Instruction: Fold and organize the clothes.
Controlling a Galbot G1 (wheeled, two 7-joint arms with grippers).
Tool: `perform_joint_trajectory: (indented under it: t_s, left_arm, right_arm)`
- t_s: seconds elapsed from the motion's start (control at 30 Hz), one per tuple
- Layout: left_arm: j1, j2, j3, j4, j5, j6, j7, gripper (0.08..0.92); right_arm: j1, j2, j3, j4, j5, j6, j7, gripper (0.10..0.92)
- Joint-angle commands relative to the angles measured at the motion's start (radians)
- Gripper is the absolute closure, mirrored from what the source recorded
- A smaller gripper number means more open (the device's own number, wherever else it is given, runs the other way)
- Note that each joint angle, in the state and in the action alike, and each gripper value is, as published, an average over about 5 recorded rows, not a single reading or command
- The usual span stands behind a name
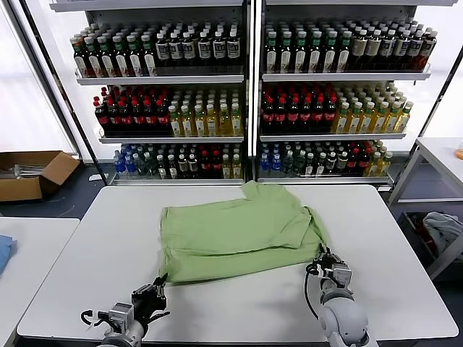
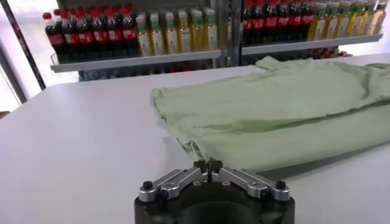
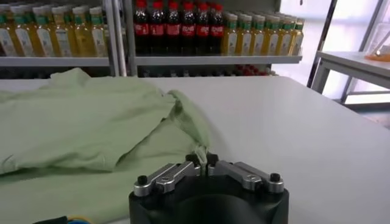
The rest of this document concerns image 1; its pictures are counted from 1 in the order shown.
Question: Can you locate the grey metal parts bundle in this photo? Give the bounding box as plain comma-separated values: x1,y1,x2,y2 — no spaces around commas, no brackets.
0,164,44,179

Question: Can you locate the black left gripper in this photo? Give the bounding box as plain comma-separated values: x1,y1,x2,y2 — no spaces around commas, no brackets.
130,273,170,321

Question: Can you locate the black storage bin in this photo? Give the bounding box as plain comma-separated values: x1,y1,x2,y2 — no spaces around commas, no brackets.
402,211,441,269

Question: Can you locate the black slanted pole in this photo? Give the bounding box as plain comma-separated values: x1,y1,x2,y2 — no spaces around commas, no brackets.
392,46,463,187
20,0,110,184

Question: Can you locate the blue folded cloth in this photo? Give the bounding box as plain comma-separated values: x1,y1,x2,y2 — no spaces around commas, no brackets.
0,234,18,276

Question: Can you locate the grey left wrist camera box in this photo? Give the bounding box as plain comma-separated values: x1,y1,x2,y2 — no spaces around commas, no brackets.
107,302,135,328

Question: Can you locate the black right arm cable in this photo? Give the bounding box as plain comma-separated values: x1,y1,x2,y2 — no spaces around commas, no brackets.
304,262,322,322

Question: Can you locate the green cap tea bottle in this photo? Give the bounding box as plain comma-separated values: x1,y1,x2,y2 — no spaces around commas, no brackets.
266,30,280,72
338,30,354,72
101,35,117,78
73,35,90,78
323,30,339,72
128,33,145,77
309,30,324,72
142,33,158,77
294,30,310,72
114,34,131,77
86,35,104,78
279,30,294,72

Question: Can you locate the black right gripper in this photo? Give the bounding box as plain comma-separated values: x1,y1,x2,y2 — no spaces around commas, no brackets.
313,244,344,278

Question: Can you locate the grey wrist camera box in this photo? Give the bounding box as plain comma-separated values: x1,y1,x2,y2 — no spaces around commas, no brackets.
331,263,353,290
107,302,135,328

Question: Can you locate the green polo shirt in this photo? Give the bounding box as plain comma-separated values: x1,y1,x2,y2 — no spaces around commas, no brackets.
157,180,331,286

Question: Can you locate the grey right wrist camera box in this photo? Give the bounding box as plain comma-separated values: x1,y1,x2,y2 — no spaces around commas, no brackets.
331,263,353,290

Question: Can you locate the black left camera cable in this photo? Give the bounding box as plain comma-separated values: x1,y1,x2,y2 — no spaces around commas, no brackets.
80,309,110,328

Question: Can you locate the red cap cola bottle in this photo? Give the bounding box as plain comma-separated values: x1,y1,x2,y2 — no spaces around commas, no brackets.
107,100,122,134
119,100,134,134
274,95,289,133
300,95,314,133
312,95,326,133
347,148,360,174
94,100,110,134
156,99,171,134
211,150,223,179
200,150,212,179
145,99,159,134
132,100,147,134
324,95,339,133
262,95,276,133
287,95,301,133
359,147,372,174

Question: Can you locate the grey frame side table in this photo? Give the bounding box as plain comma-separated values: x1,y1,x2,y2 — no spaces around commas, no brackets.
387,136,463,207

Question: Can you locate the grey blue crumpled cloth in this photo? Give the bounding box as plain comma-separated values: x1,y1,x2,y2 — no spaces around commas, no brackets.
422,211,463,260

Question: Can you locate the brown cardboard box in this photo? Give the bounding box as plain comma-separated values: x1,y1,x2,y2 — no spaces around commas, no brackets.
0,150,81,202

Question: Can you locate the grey metal shelving unit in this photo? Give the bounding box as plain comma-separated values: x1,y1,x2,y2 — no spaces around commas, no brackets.
252,0,457,191
48,0,256,187

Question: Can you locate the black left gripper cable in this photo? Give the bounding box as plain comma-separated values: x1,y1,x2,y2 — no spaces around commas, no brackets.
143,309,171,323

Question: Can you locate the red cloth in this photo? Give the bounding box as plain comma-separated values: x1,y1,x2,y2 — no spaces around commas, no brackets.
415,215,435,250

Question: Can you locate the grey metal frame bar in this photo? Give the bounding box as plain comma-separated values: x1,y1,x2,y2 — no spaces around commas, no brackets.
428,231,463,281

